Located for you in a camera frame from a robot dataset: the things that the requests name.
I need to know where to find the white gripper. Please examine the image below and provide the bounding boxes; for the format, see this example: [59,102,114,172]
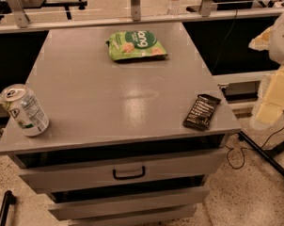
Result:
[248,12,284,130]

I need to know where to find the green rice chip bag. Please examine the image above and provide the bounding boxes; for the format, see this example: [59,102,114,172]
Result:
[106,30,167,61]

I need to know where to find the dark chocolate bar wrapper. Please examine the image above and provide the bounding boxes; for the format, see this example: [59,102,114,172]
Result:
[182,94,221,131]

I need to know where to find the black tripod leg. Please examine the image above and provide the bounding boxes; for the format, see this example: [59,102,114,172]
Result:
[238,131,284,177]

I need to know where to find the grey drawer cabinet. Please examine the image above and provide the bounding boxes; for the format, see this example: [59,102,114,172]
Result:
[0,23,240,226]

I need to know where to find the white green soda can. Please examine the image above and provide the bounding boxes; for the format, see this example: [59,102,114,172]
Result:
[0,84,49,137]

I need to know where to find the grey metal railing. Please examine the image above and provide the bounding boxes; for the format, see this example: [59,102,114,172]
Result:
[0,0,284,34]

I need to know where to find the black pole lower left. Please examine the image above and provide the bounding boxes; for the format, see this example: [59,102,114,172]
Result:
[0,190,16,226]

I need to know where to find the black drawer handle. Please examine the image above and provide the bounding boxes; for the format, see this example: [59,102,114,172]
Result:
[112,166,146,181]

